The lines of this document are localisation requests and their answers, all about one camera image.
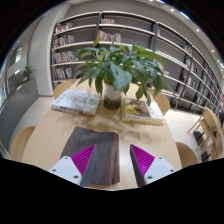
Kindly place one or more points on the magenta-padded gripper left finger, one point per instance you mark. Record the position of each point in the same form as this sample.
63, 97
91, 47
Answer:
66, 168

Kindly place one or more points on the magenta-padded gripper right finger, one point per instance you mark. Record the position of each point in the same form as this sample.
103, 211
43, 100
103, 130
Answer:
159, 168

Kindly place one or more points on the zigzag-patterned grey-backed towel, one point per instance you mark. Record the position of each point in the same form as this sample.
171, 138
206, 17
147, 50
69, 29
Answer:
105, 156

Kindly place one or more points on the large yellow-edged book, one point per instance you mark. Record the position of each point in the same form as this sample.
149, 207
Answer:
141, 110

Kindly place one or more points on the slatted wooden chair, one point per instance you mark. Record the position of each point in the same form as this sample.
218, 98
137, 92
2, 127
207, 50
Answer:
211, 128

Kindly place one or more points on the large white and blue book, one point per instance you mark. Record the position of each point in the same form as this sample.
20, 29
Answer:
78, 101

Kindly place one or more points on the small background potted plant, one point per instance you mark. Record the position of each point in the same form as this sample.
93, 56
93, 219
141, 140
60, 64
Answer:
27, 72

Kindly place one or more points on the green plant in white pot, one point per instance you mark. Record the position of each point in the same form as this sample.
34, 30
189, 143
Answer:
116, 71

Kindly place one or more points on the grey bookshelf unit with books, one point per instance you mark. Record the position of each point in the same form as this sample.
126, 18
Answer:
80, 33

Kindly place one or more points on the group of ceiling lights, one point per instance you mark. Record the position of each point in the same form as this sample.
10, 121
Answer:
183, 15

